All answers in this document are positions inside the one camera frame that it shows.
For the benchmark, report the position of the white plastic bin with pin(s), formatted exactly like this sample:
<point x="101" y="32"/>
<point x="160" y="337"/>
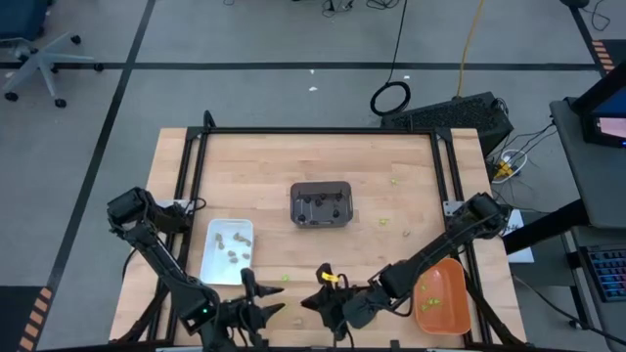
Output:
<point x="215" y="266"/>

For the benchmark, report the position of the black computer tower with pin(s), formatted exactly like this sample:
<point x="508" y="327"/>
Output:
<point x="455" y="115"/>

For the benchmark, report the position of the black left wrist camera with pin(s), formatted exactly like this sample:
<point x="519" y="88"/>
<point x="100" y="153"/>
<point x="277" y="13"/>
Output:
<point x="248" y="282"/>

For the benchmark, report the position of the grey office chair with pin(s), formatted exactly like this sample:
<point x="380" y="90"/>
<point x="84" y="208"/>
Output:
<point x="41" y="61"/>

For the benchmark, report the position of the white paper sheet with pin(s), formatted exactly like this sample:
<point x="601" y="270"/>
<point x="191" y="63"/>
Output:
<point x="518" y="234"/>

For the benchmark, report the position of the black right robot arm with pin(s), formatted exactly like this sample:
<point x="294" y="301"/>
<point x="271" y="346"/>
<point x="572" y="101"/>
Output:
<point x="440" y="244"/>

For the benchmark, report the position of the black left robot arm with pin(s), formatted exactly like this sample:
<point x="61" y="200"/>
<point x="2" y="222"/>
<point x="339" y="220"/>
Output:
<point x="161" y="259"/>

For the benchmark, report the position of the grey desk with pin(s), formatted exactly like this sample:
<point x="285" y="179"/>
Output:
<point x="596" y="186"/>

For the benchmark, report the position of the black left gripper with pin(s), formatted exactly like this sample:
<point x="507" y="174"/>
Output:
<point x="244" y="318"/>

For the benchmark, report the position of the black computer monitor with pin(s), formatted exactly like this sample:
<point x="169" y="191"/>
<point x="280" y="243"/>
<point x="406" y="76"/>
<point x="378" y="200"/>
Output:
<point x="606" y="124"/>

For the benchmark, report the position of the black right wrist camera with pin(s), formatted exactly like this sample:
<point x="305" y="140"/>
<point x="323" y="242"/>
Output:
<point x="324" y="272"/>

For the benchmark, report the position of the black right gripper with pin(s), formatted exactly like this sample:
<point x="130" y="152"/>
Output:
<point x="337" y="305"/>

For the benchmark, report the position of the black hazard-striped floor mat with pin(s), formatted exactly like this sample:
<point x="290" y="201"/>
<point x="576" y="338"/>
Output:
<point x="617" y="49"/>
<point x="19" y="313"/>

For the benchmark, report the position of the orange plastic bin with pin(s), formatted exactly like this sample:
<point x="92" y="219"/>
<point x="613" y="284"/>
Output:
<point x="447" y="318"/>

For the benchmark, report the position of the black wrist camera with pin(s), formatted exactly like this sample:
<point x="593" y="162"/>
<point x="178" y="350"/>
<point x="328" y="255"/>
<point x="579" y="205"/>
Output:
<point x="248" y="282"/>
<point x="324" y="272"/>

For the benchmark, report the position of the backlit computer keyboard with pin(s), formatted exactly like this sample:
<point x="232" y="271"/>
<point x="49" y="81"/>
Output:
<point x="609" y="271"/>

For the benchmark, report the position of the white and yellow power strip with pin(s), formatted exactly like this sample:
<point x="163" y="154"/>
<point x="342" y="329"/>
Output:
<point x="504" y="168"/>

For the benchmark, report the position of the grey translucent plastic bin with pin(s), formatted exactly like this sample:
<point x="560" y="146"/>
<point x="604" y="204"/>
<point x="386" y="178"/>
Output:
<point x="323" y="220"/>

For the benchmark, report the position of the black desk leg beam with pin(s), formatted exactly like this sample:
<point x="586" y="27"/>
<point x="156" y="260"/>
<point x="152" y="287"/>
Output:
<point x="543" y="229"/>

